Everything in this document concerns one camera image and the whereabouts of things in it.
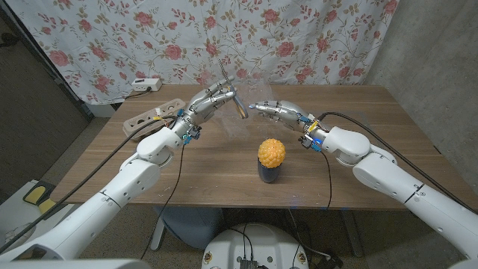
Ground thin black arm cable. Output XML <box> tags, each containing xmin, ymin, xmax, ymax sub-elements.
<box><xmin>140</xmin><ymin>143</ymin><xmax>186</xmax><ymax>259</ymax></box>
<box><xmin>320</xmin><ymin>150</ymin><xmax>334</xmax><ymax>210</ymax></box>

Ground white floor platform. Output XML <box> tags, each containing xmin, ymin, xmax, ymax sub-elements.
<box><xmin>0</xmin><ymin>179</ymin><xmax>81</xmax><ymax>255</ymax></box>

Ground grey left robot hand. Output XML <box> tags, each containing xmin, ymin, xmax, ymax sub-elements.
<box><xmin>173</xmin><ymin>75</ymin><xmax>238</xmax><ymax>137</ymax></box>

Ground dark cup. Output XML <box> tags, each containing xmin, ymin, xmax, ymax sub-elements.
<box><xmin>257</xmin><ymin>158</ymin><xmax>282</xmax><ymax>184</ymax></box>

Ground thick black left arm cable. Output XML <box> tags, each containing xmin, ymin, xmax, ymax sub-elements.
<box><xmin>0</xmin><ymin>115</ymin><xmax>179</xmax><ymax>255</ymax></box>

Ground floral rose curtain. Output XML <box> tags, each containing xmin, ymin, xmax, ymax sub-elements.
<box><xmin>5</xmin><ymin>0</ymin><xmax>400</xmax><ymax>105</ymax></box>

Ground beige egg carton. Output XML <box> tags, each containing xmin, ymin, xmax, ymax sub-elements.
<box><xmin>122</xmin><ymin>98</ymin><xmax>187</xmax><ymax>140</ymax></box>

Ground black power adapter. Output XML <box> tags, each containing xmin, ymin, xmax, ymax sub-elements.
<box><xmin>315</xmin><ymin>253</ymin><xmax>344</xmax><ymax>269</ymax></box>

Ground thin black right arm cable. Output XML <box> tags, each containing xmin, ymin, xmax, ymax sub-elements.
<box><xmin>320</xmin><ymin>150</ymin><xmax>334</xmax><ymax>210</ymax></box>

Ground orange grey handled scissors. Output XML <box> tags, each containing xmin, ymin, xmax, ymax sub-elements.
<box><xmin>217</xmin><ymin>57</ymin><xmax>249</xmax><ymax>120</ymax></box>

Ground white power strip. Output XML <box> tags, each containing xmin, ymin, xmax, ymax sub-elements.
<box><xmin>131</xmin><ymin>78</ymin><xmax>163</xmax><ymax>93</ymax></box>

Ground transparent cling film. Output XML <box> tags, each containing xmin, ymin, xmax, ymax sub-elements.
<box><xmin>201</xmin><ymin>72</ymin><xmax>296</xmax><ymax>145</ymax></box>

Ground yellow black foot pedal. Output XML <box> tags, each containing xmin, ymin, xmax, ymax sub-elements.
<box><xmin>22</xmin><ymin>180</ymin><xmax>57</xmax><ymax>216</ymax></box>

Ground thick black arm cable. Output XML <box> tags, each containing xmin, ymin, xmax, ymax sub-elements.
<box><xmin>317</xmin><ymin>111</ymin><xmax>478</xmax><ymax>217</ymax></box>
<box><xmin>0</xmin><ymin>115</ymin><xmax>179</xmax><ymax>255</ymax></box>

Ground bumpy orange ball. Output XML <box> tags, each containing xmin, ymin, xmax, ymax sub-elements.
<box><xmin>258</xmin><ymin>138</ymin><xmax>287</xmax><ymax>169</ymax></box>

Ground white table leg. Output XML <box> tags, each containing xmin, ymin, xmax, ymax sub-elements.
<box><xmin>150</xmin><ymin>215</ymin><xmax>165</xmax><ymax>251</ymax></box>

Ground black partition frame post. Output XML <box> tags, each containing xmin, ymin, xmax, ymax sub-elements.
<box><xmin>0</xmin><ymin>5</ymin><xmax>94</xmax><ymax>121</ymax></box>

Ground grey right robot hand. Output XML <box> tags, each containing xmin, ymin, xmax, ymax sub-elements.
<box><xmin>249</xmin><ymin>99</ymin><xmax>319</xmax><ymax>135</ymax></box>

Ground white robot body rim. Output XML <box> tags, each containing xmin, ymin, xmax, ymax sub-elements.
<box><xmin>0</xmin><ymin>259</ymin><xmax>152</xmax><ymax>269</ymax></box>

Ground white sneaker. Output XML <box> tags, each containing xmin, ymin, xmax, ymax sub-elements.
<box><xmin>3</xmin><ymin>223</ymin><xmax>37</xmax><ymax>250</ymax></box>

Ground grey table leg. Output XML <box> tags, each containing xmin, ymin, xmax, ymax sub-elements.
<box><xmin>340</xmin><ymin>209</ymin><xmax>364</xmax><ymax>258</ymax></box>

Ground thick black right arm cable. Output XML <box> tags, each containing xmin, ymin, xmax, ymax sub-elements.
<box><xmin>317</xmin><ymin>111</ymin><xmax>478</xmax><ymax>217</ymax></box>

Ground black power strip cord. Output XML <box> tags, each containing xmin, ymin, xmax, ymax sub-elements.
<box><xmin>125</xmin><ymin>87</ymin><xmax>153</xmax><ymax>100</ymax></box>

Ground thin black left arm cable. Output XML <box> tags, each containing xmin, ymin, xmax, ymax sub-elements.
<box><xmin>140</xmin><ymin>143</ymin><xmax>186</xmax><ymax>259</ymax></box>

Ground blue grey stool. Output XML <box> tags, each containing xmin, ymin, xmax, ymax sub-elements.
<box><xmin>152</xmin><ymin>206</ymin><xmax>225</xmax><ymax>250</ymax></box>

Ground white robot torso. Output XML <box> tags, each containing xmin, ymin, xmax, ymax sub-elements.
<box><xmin>201</xmin><ymin>223</ymin><xmax>310</xmax><ymax>269</ymax></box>

